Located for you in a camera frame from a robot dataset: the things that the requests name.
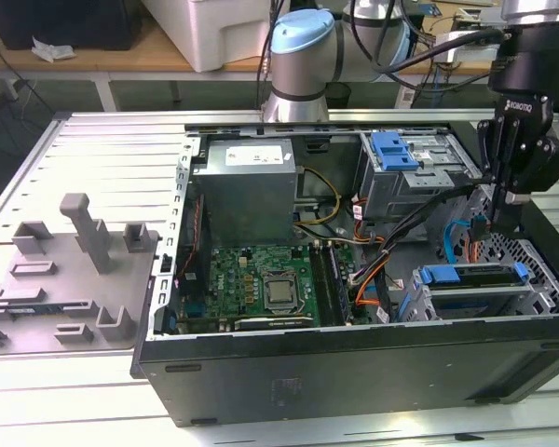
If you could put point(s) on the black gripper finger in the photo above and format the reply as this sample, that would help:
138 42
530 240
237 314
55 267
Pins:
540 172
486 153

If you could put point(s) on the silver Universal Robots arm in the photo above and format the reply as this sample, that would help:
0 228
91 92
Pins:
303 65

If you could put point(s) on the metal disk bay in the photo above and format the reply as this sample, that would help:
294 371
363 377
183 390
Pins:
475 291

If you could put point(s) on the blue plastic drive latch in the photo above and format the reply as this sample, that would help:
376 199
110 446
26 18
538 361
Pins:
393 149

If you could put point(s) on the metal optical drive cage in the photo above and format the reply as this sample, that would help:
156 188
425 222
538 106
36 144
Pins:
400 195

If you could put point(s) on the black waste bin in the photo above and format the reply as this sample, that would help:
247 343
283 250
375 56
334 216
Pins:
339 95

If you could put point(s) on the RAM stick with chips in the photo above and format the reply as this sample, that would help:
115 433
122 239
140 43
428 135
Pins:
340 289

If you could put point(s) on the black RAM slot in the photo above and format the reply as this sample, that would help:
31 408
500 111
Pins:
321 285

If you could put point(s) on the grey power supply unit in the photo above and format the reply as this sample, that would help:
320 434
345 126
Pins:
247 205

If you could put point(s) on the silver CPU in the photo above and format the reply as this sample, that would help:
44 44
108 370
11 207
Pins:
281 292

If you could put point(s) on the black open PC case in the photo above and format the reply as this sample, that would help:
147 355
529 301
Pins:
354 372

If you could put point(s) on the black CPU socket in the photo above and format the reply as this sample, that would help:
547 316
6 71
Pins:
281 309

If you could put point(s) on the black graphics card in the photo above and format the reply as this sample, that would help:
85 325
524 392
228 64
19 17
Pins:
272 323

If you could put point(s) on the green motherboard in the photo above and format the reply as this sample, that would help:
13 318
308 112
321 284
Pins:
235 271

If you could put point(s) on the white foam box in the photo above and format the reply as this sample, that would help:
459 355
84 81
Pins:
205 32

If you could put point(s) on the black case fan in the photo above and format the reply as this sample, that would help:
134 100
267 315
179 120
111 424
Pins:
192 261

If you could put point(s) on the blue VGA port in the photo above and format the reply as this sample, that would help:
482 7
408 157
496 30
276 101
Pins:
194 308

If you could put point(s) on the wooden desk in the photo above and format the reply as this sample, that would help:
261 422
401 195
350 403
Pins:
121 60

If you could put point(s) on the black computer tower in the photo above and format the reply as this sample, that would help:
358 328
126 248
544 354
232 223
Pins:
98 23

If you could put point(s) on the grey parts rack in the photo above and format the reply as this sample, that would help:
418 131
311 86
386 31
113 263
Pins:
74 298

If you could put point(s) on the crumpled white paper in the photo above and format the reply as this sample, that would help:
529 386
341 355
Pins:
51 50

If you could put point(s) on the green RAM stick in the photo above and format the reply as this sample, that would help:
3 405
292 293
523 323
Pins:
32 310

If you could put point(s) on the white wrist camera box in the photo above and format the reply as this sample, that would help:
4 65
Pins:
466 51

